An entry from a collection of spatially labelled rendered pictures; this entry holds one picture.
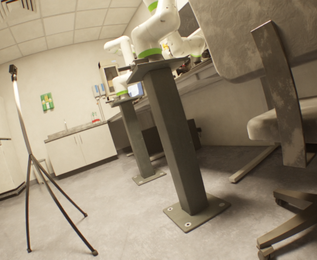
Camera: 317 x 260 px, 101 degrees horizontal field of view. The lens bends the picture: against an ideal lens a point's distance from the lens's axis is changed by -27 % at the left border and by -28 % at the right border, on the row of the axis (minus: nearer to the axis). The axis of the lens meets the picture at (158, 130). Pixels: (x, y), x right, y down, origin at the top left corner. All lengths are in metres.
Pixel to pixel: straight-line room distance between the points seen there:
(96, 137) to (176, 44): 2.47
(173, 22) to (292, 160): 0.70
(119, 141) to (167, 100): 3.16
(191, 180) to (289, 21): 0.79
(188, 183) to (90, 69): 3.59
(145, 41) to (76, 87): 3.19
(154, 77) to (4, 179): 3.09
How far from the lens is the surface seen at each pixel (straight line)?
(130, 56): 1.79
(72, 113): 3.87
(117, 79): 1.75
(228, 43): 0.47
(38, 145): 3.91
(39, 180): 3.72
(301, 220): 0.70
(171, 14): 0.85
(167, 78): 0.87
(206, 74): 0.98
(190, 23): 2.09
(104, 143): 3.27
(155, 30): 0.86
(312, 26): 0.36
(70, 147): 3.23
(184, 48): 1.13
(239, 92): 1.85
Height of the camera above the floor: 0.57
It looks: 5 degrees down
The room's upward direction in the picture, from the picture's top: 17 degrees counter-clockwise
